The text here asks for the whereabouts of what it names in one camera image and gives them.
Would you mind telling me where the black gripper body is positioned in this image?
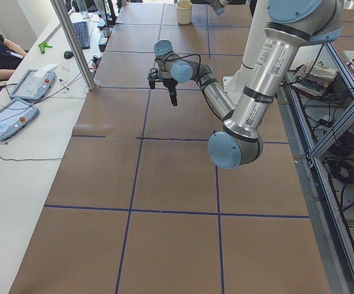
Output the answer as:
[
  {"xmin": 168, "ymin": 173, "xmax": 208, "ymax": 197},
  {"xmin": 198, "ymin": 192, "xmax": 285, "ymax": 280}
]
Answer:
[{"xmin": 162, "ymin": 78, "xmax": 177, "ymax": 91}]

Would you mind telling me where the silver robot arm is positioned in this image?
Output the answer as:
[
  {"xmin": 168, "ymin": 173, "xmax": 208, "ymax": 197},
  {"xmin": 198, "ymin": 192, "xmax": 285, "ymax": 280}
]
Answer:
[
  {"xmin": 206, "ymin": 0, "xmax": 232, "ymax": 15},
  {"xmin": 148, "ymin": 1, "xmax": 344, "ymax": 169}
]

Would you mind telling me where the small metal cup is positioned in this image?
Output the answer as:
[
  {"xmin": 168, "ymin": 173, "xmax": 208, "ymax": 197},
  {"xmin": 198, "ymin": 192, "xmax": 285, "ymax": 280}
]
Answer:
[{"xmin": 103, "ymin": 27, "xmax": 111, "ymax": 38}]

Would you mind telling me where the cream bin with lid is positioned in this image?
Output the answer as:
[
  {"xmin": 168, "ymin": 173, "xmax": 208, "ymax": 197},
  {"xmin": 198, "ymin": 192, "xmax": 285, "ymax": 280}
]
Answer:
[{"xmin": 176, "ymin": 0, "xmax": 192, "ymax": 25}]

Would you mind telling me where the black keyboard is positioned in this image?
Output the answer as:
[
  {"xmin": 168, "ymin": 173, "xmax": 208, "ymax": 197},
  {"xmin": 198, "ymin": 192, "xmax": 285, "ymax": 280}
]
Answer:
[{"xmin": 72, "ymin": 21, "xmax": 91, "ymax": 49}]

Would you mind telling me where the black computer mouse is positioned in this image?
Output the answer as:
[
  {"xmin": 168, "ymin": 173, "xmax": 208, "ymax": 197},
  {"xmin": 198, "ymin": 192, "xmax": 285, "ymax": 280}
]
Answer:
[{"xmin": 63, "ymin": 50, "xmax": 73, "ymax": 59}]

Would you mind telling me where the white paper slip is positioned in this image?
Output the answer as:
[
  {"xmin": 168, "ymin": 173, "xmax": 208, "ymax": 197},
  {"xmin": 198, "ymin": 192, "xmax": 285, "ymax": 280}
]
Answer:
[{"xmin": 34, "ymin": 64, "xmax": 58, "ymax": 79}]

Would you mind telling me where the green plastic clamp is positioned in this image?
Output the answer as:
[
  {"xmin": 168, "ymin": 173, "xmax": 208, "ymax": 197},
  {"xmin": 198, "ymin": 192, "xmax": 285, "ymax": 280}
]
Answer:
[{"xmin": 38, "ymin": 40, "xmax": 53, "ymax": 55}]

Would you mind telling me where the upper grey teach pendant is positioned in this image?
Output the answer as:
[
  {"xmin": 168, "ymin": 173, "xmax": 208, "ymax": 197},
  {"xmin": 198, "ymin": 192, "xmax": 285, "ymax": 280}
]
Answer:
[{"xmin": 9, "ymin": 69, "xmax": 56, "ymax": 102}]

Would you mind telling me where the grey teach pendant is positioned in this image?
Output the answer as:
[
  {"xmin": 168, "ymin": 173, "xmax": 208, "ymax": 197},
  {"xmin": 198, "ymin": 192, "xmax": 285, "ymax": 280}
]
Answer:
[
  {"xmin": 9, "ymin": 69, "xmax": 56, "ymax": 102},
  {"xmin": 0, "ymin": 98, "xmax": 39, "ymax": 141}
]

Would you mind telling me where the stack of magazines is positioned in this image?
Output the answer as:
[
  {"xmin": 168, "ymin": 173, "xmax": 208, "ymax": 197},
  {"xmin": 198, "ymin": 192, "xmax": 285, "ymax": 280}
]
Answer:
[{"xmin": 291, "ymin": 60, "xmax": 338, "ymax": 97}]

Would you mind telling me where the lower grey teach pendant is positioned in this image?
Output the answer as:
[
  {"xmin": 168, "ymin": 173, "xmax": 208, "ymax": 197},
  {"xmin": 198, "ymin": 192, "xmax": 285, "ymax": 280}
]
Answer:
[{"xmin": 0, "ymin": 98, "xmax": 39, "ymax": 141}]

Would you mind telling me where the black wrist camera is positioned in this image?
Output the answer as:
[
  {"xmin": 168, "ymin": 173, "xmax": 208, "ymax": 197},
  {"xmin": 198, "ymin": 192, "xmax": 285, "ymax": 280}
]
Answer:
[{"xmin": 147, "ymin": 67, "xmax": 162, "ymax": 89}]

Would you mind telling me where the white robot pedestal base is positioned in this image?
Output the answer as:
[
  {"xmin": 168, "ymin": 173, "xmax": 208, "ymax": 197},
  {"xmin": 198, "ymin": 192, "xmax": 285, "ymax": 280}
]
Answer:
[{"xmin": 224, "ymin": 0, "xmax": 269, "ymax": 104}]

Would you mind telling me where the aluminium frame post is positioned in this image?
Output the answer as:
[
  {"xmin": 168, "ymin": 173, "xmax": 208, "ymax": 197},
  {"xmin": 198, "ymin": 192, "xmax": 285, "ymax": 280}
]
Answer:
[{"xmin": 50, "ymin": 0, "xmax": 96, "ymax": 91}]

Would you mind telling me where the aluminium frame rack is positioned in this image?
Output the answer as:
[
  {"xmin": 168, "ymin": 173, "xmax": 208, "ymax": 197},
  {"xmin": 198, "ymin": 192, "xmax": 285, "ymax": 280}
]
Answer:
[{"xmin": 280, "ymin": 44, "xmax": 354, "ymax": 293}]

